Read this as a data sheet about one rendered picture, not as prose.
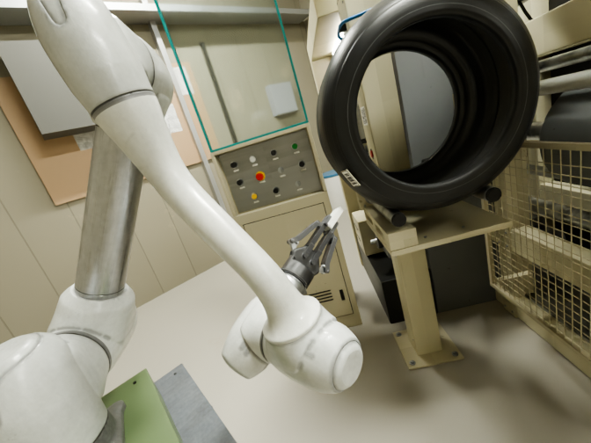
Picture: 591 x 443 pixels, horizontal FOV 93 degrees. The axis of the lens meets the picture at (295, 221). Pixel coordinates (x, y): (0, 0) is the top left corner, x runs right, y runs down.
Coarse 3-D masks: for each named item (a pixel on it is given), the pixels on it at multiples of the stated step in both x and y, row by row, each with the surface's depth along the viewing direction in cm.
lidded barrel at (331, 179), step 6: (324, 174) 426; (330, 174) 410; (336, 174) 402; (330, 180) 408; (336, 180) 406; (330, 186) 412; (336, 186) 409; (330, 192) 417; (336, 192) 413; (342, 192) 412; (330, 198) 422; (336, 198) 416; (342, 198) 415; (336, 204) 420; (342, 204) 418
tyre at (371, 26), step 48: (384, 0) 70; (432, 0) 67; (480, 0) 67; (336, 48) 76; (384, 48) 95; (432, 48) 95; (480, 48) 88; (528, 48) 70; (336, 96) 74; (480, 96) 96; (528, 96) 72; (336, 144) 79; (480, 144) 96; (384, 192) 81; (432, 192) 80
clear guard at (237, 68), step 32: (160, 0) 132; (192, 0) 132; (224, 0) 132; (256, 0) 132; (192, 32) 136; (224, 32) 136; (256, 32) 135; (192, 64) 140; (224, 64) 140; (256, 64) 140; (288, 64) 139; (192, 96) 144; (224, 96) 144; (256, 96) 144; (288, 96) 144; (224, 128) 149; (256, 128) 148
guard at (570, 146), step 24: (528, 144) 89; (552, 144) 80; (576, 144) 73; (552, 168) 83; (552, 192) 86; (504, 216) 112; (528, 264) 105; (576, 264) 84; (504, 288) 125; (576, 288) 87; (528, 312) 112; (576, 336) 92
